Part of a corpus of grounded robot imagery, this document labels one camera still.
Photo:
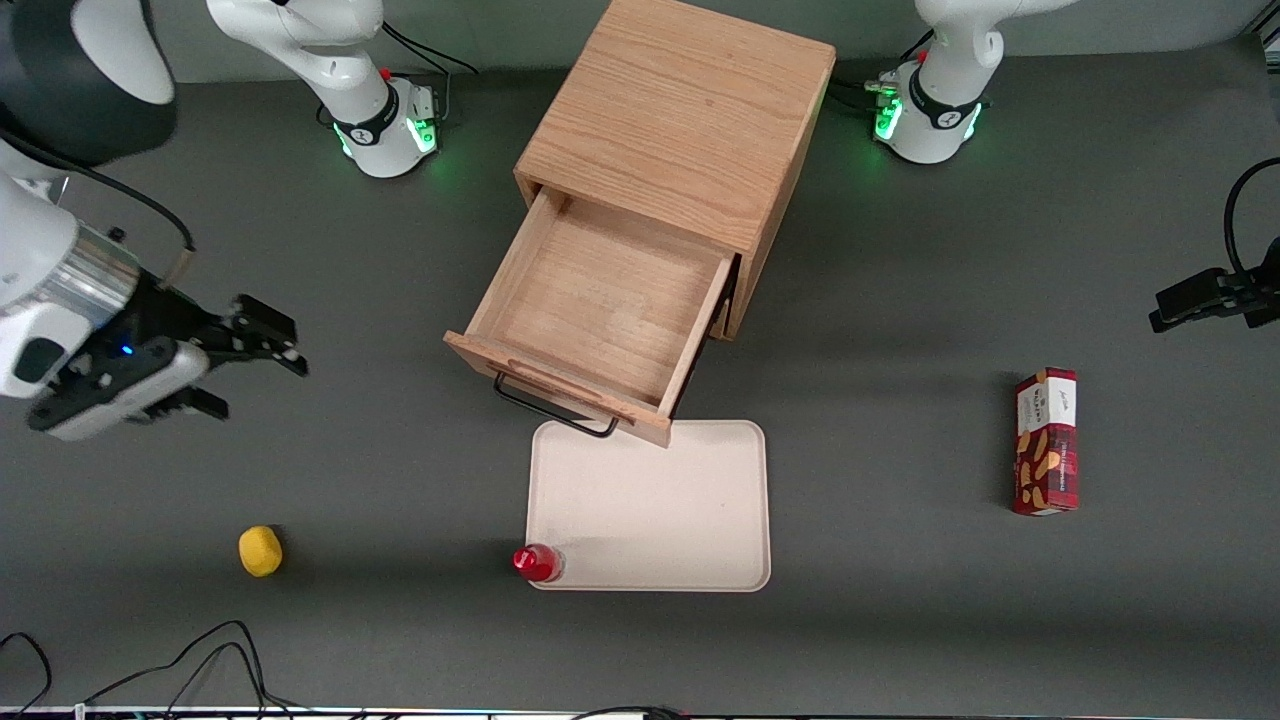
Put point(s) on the wooden drawer cabinet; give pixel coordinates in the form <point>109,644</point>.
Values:
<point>680,100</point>

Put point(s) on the yellow lemon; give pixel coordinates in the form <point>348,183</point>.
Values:
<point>260,552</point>

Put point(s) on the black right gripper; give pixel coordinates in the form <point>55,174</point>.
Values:
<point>160,312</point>

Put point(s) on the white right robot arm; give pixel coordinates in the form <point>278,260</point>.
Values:
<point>50,270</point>

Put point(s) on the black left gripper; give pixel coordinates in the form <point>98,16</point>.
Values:
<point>1262,297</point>

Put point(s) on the red capped bottle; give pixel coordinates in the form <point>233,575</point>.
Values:
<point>535,563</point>

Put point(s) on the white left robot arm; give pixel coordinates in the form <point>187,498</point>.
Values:
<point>940,100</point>

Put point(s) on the beige plastic tray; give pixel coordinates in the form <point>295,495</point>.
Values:
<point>650,510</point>

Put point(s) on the wooden drawer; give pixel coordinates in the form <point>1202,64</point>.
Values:
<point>600,290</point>

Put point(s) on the red plaid cookie box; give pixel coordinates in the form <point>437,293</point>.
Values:
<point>1045,450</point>

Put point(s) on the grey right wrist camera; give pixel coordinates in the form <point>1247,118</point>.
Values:
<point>130,390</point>

